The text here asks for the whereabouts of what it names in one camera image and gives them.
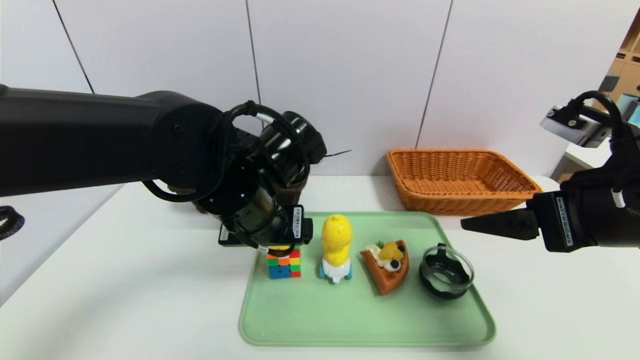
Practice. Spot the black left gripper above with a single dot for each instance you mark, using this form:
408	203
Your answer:
295	223

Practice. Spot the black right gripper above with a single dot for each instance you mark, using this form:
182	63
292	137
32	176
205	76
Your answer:
556	221

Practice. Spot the yellow duck toy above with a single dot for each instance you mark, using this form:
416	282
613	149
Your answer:
336	235

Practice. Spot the multicoloured puzzle cube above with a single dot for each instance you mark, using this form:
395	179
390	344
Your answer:
283	265

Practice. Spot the toy waffle slice with fruit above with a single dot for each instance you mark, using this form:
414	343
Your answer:
387	280

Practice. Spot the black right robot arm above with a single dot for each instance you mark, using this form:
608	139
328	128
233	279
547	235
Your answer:
620	220

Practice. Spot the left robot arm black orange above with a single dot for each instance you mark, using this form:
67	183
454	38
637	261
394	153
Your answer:
75	140

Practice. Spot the orange wicker basket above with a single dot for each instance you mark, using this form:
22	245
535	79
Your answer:
450	202

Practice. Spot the thin black zip tie tail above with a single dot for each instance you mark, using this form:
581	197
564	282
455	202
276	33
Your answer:
337	152

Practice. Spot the white side table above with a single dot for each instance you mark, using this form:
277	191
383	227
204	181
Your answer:
585	157

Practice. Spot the light green plastic tray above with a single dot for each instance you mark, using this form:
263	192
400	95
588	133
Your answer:
350	320

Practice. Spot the teal cylindrical container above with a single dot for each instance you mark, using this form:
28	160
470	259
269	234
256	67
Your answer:
635	112

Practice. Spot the brown wooden shelf unit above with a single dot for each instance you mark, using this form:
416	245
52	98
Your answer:
627	70

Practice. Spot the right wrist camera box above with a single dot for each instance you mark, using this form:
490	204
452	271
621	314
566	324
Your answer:
575	127

